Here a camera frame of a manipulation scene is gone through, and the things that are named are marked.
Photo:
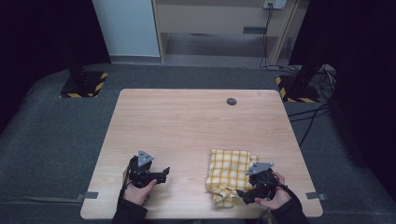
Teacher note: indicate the gray table edge bracket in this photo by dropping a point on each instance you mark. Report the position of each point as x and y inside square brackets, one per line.
[88, 196]
[315, 196]

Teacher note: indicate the white panel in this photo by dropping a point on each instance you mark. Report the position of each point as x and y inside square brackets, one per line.
[127, 28]

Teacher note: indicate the black stand with striped base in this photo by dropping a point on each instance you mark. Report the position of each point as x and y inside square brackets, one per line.
[299, 90]
[82, 85]

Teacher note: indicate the yellow plaid shirt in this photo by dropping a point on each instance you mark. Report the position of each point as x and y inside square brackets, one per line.
[227, 174]

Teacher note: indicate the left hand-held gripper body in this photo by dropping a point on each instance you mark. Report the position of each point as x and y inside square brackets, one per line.
[140, 175]

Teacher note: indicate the white power strip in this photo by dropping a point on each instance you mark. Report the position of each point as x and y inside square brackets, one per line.
[275, 3]

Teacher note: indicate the gray desk label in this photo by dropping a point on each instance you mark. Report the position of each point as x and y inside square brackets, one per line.
[254, 30]

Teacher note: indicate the dark curtain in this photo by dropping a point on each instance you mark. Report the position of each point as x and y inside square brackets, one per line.
[361, 77]
[37, 46]

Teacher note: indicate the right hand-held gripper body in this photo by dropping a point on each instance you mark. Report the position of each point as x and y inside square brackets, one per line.
[263, 183]

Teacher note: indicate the person's left hand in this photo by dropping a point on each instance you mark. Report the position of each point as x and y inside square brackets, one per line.
[137, 194]

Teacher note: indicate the person's right hand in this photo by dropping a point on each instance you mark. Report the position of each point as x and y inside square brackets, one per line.
[281, 197]

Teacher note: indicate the gray round table grommet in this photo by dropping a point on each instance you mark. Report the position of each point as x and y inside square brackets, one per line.
[231, 101]

